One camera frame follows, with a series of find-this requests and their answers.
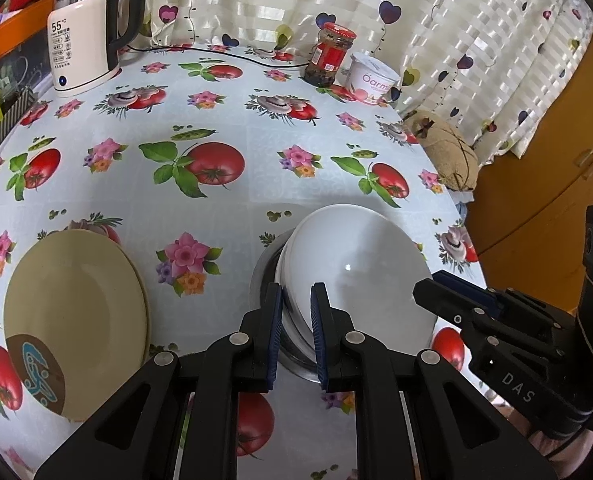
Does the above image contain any glass jar with red lid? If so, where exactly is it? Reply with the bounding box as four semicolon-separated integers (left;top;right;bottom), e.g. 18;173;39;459
303;22;357;87

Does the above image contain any orange box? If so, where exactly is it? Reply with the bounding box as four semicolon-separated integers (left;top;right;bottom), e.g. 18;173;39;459
0;0;54;73

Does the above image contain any beige plate with brown pattern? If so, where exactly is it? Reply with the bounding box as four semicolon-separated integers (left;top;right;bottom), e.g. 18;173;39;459
111;239;151;361
4;230;144;421

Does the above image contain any striped storage basket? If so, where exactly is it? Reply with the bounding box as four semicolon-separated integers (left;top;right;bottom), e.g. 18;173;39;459
0;87;38;166

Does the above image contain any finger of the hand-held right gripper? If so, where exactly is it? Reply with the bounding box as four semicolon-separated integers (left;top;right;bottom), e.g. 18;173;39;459
413;278;577;363
433;270;507;311

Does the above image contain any vegetable and flower print tablecloth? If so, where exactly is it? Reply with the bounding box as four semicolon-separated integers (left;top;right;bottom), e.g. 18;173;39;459
0;42;487;480

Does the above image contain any white and steel electric kettle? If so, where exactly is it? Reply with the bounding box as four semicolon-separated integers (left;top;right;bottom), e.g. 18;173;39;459
51;0;150;86

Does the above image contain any wooden cabinet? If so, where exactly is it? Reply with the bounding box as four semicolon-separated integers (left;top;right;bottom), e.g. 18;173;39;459
466;25;593;316

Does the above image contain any white kettle base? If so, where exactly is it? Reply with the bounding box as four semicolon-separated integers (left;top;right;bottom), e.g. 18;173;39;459
53;62;122;99

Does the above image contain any person's right hand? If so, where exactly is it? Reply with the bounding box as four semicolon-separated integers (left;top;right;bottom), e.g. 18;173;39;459
506;405;593;480

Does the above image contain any stainless steel bowl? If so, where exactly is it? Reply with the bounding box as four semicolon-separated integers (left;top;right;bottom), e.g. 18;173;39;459
250;232;327;382

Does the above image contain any white yogurt cup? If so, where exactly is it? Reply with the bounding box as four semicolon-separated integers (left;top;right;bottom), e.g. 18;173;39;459
345;52;402;107

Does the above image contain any white ceramic bowl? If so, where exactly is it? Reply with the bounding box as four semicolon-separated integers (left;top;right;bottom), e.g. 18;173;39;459
275;230;317;342
285;204;437;356

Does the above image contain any black product box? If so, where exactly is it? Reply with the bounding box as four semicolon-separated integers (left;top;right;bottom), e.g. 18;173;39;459
0;40;54;101

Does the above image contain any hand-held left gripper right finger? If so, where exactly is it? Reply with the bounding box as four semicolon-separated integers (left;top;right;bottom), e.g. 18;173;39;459
310;282;547;480

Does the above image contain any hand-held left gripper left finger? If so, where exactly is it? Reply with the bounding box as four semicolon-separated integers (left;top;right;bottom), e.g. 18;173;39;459
34;282;283;480

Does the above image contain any black power cable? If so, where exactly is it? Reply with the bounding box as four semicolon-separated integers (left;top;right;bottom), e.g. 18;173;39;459
120;42;312;67

